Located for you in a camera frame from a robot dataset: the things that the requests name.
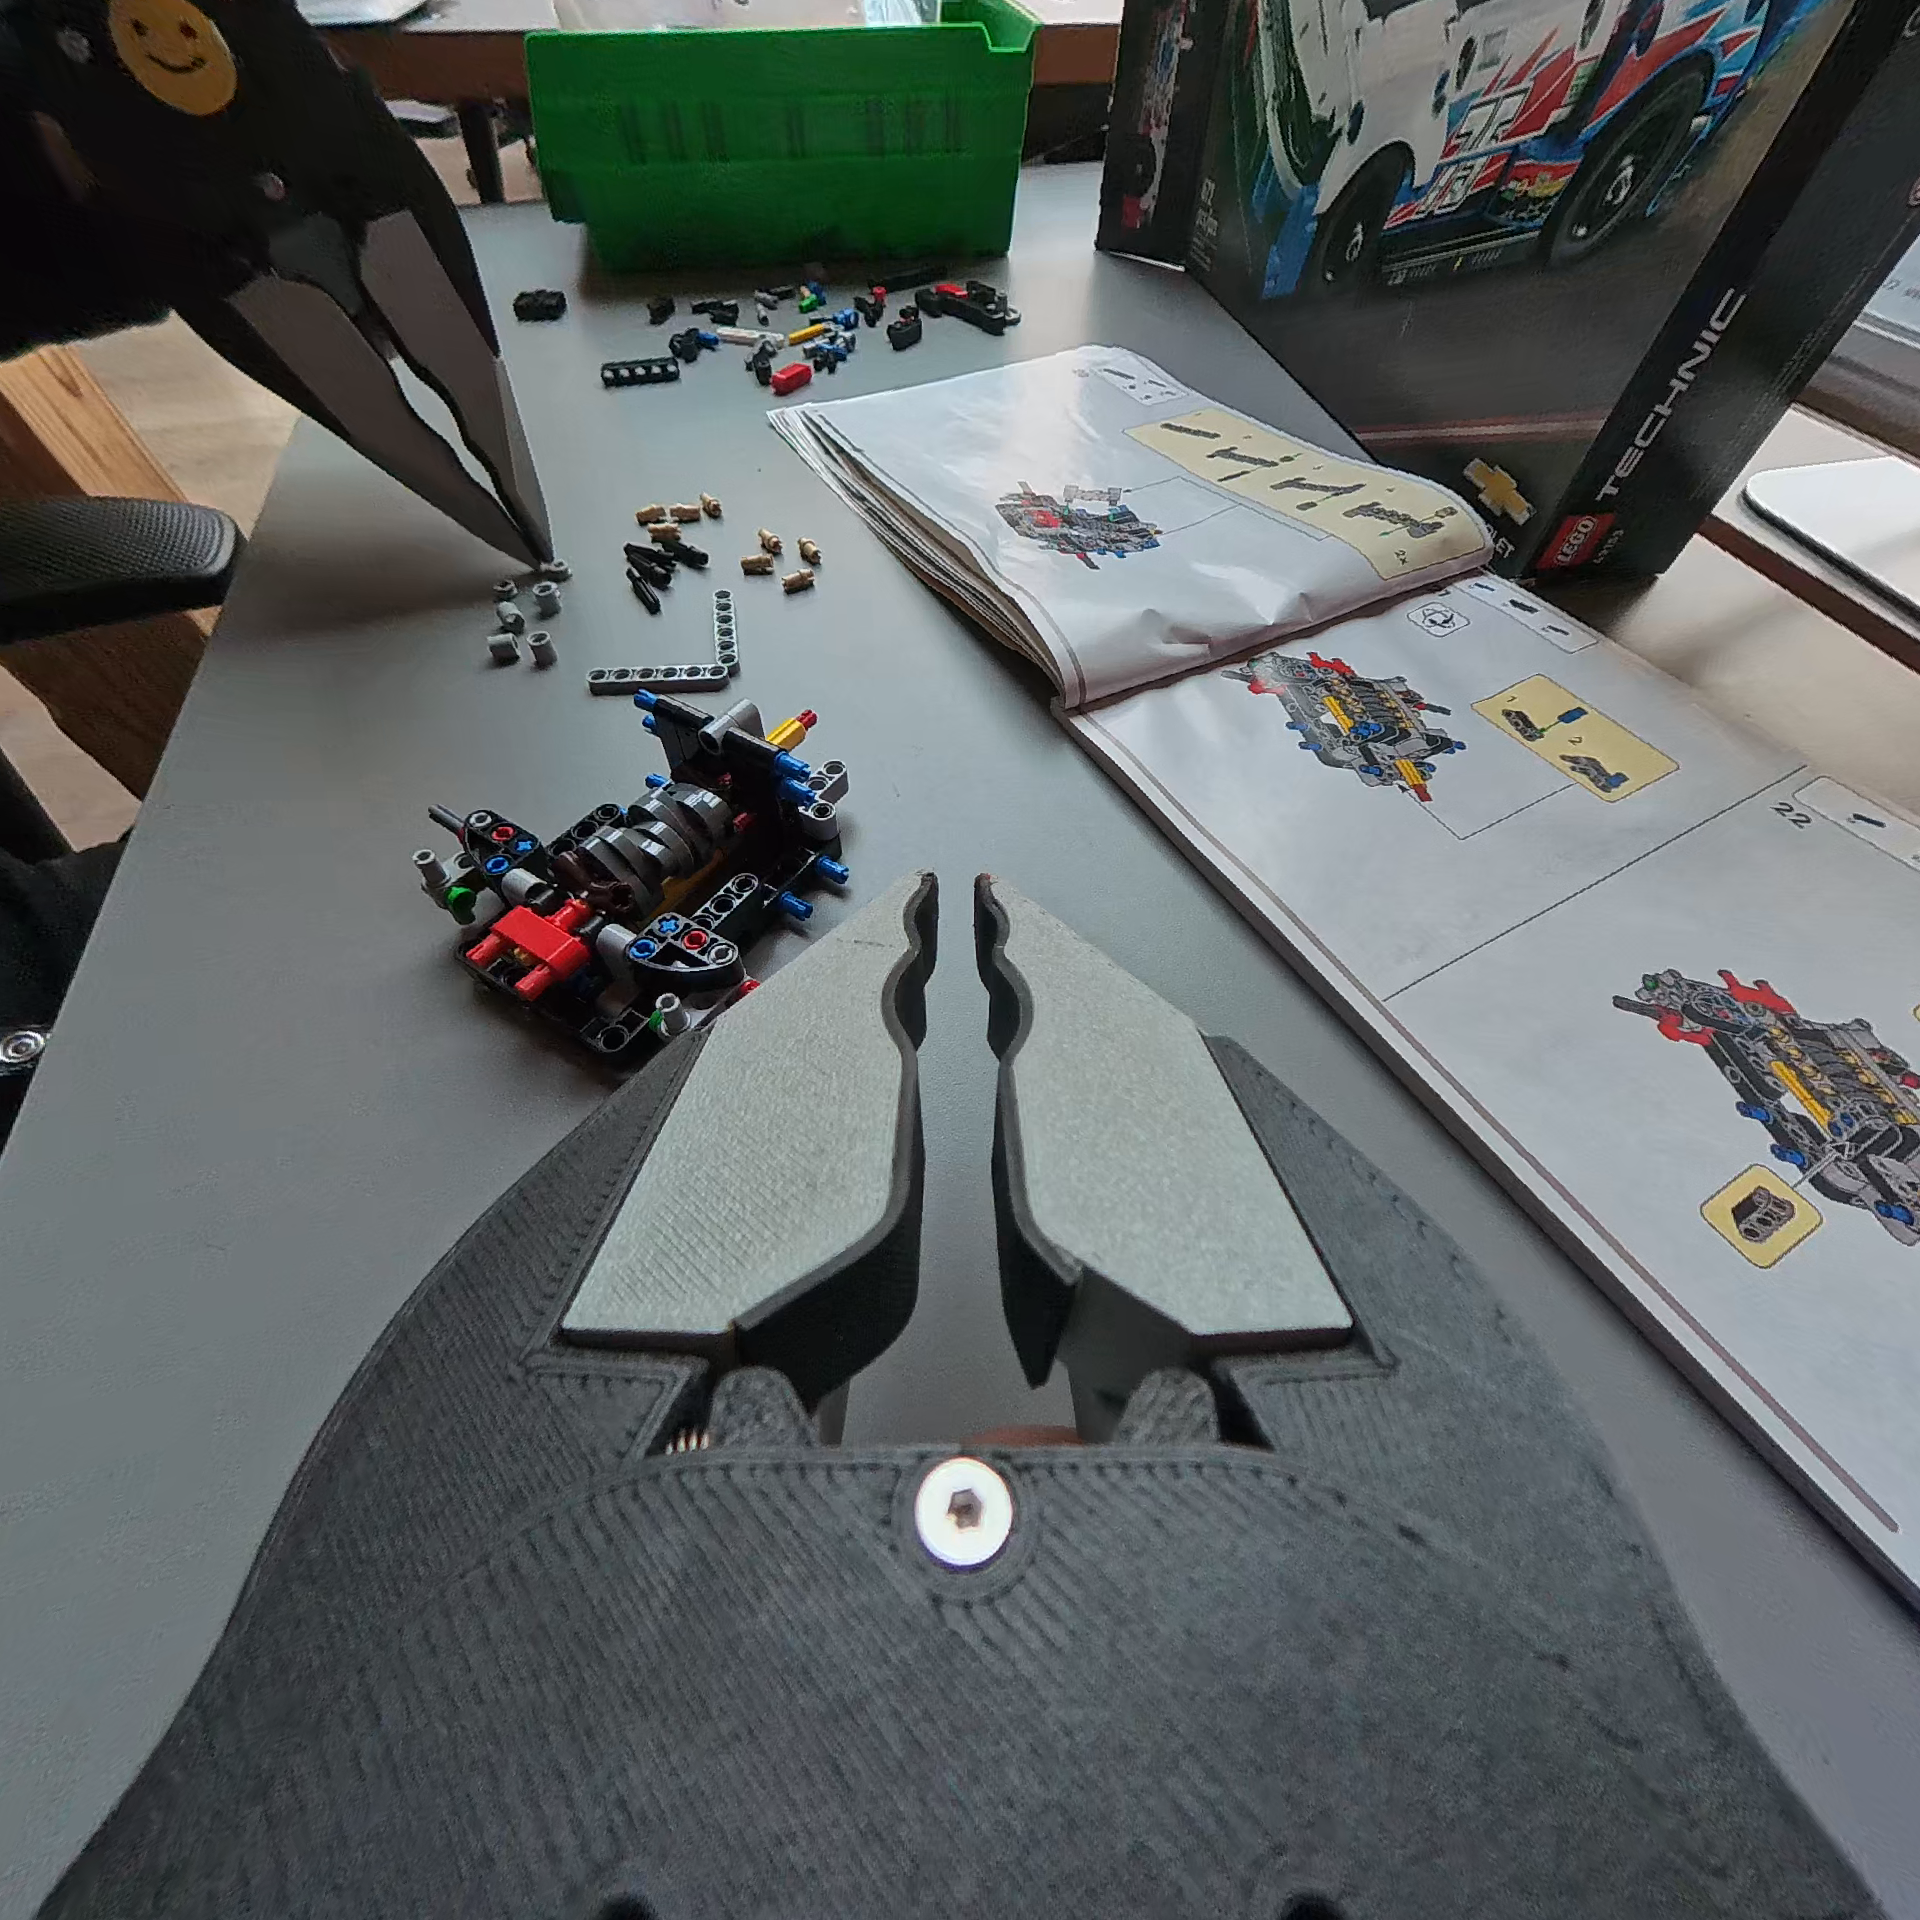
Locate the person's dark jacket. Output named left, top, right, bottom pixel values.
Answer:
left=0, top=749, right=138, bottom=1144

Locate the grey angled lego beam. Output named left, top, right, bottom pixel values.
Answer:
left=588, top=591, right=740, bottom=698

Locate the pile of tan lego pins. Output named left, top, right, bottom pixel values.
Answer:
left=635, top=492, right=826, bottom=594

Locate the lego set box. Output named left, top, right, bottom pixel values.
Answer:
left=1096, top=0, right=1920, bottom=585

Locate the white flat device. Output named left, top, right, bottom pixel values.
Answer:
left=1745, top=458, right=1920, bottom=615

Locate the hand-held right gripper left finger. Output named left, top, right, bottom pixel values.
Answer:
left=558, top=873, right=942, bottom=1444

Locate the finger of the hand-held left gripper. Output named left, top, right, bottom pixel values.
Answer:
left=356, top=209, right=558, bottom=565
left=222, top=274, right=551, bottom=569

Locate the pile of mixed lego pieces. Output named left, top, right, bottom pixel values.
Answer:
left=644, top=274, right=1024, bottom=396

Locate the green plastic bin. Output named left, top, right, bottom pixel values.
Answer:
left=527, top=0, right=1040, bottom=274

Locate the black chair armrest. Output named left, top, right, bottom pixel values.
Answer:
left=0, top=498, right=244, bottom=648

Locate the wooden cabinet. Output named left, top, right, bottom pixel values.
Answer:
left=0, top=346, right=214, bottom=799

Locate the open lego instruction booklet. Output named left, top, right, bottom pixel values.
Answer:
left=768, top=347, right=1920, bottom=1613

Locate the pile of grey lego bushings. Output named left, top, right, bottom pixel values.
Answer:
left=486, top=557, right=577, bottom=669

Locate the partly built lego assembly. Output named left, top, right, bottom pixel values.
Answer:
left=412, top=693, right=848, bottom=1068

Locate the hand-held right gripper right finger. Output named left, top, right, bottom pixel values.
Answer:
left=976, top=873, right=1356, bottom=1444

